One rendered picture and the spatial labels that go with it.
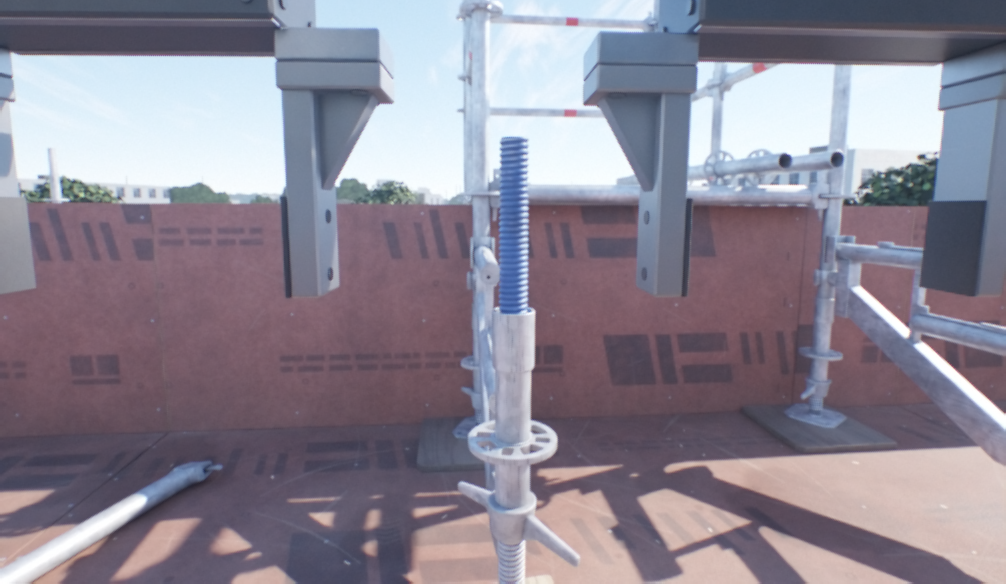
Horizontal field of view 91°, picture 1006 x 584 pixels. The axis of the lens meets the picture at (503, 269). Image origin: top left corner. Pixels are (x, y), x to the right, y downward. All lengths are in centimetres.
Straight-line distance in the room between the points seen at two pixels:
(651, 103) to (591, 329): 147
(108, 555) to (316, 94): 125
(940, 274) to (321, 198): 27
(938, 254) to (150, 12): 33
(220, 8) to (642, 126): 16
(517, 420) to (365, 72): 55
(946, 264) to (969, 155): 5
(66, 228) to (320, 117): 172
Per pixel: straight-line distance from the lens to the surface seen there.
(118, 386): 194
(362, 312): 162
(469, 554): 116
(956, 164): 30
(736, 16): 22
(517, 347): 65
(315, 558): 120
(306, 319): 166
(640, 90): 21
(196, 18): 22
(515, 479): 73
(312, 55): 21
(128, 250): 183
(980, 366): 251
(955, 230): 29
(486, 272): 110
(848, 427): 194
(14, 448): 207
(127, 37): 26
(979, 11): 27
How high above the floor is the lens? 69
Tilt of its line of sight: 7 degrees down
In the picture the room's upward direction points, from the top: straight up
